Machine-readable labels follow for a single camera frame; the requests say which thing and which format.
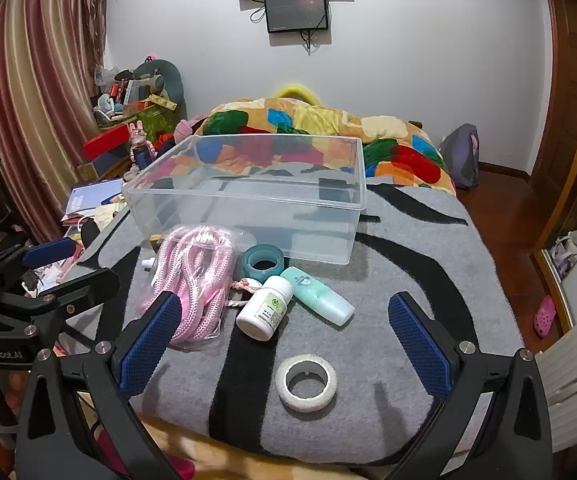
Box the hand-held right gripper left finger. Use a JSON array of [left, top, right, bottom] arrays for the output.
[[16, 290, 184, 480]]

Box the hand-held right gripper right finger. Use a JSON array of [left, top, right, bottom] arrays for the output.
[[383, 291, 554, 480]]

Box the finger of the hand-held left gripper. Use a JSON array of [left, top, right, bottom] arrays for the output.
[[0, 239, 78, 281], [0, 266, 122, 328]]

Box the pink rope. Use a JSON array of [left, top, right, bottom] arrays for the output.
[[136, 225, 244, 346]]

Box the green lotion bottle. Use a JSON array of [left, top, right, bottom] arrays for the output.
[[279, 266, 355, 326]]

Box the white pill bottle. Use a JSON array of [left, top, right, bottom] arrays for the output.
[[236, 276, 294, 342]]

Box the teal tape roll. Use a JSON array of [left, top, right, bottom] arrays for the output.
[[242, 244, 285, 279]]

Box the white tape roll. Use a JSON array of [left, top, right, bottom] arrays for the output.
[[276, 354, 338, 414]]

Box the clear plastic storage box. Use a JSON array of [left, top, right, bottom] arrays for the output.
[[121, 134, 367, 266]]

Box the blue paper folder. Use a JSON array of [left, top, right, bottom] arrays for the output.
[[61, 179, 124, 223]]

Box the grey black striped blanket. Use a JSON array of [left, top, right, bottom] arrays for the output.
[[76, 175, 526, 466]]

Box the red box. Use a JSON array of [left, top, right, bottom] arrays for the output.
[[83, 125, 132, 161]]

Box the pink clog shoe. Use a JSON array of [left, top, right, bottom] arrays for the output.
[[533, 295, 556, 337]]

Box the pink bunny toy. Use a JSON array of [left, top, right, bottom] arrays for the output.
[[127, 121, 156, 166]]

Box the striped pink curtain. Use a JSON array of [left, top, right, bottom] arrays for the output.
[[0, 0, 114, 256]]

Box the green box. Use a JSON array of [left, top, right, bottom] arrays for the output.
[[141, 107, 179, 136]]

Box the white bag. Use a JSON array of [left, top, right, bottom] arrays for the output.
[[551, 230, 577, 281]]

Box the purple backpack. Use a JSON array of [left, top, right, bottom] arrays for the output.
[[439, 124, 480, 190]]

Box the colourful patchwork quilt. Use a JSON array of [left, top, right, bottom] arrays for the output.
[[188, 97, 456, 196]]

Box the wooden door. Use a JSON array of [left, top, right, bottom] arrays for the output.
[[528, 0, 577, 196]]

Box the small black wall monitor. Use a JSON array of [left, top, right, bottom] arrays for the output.
[[264, 0, 330, 34]]

